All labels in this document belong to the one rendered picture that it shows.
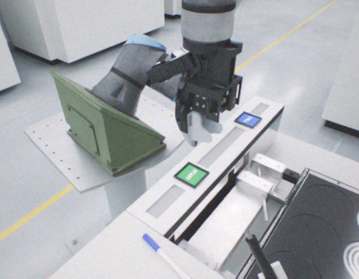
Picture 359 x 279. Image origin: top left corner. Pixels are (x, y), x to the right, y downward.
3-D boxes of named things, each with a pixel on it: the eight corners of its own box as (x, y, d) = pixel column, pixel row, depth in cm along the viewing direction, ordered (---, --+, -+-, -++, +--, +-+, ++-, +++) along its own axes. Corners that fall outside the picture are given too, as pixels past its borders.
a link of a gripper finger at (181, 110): (181, 137, 52) (182, 92, 46) (175, 134, 52) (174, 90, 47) (197, 125, 55) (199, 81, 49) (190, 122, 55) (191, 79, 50)
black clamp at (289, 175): (298, 179, 73) (300, 172, 72) (294, 185, 72) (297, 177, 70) (284, 173, 75) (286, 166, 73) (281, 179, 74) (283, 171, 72)
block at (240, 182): (271, 192, 71) (274, 183, 69) (265, 200, 68) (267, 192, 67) (241, 177, 74) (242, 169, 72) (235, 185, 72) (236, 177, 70)
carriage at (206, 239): (283, 179, 78) (285, 171, 76) (207, 291, 55) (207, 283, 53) (255, 167, 82) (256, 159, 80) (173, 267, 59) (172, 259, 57)
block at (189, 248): (217, 270, 55) (219, 261, 54) (207, 283, 53) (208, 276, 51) (183, 246, 59) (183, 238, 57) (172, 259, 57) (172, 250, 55)
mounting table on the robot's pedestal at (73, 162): (33, 157, 109) (21, 128, 101) (130, 111, 133) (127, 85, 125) (99, 232, 84) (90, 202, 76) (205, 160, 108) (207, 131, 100)
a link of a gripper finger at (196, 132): (206, 164, 53) (209, 121, 48) (179, 151, 56) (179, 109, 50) (215, 155, 55) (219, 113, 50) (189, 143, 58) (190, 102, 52)
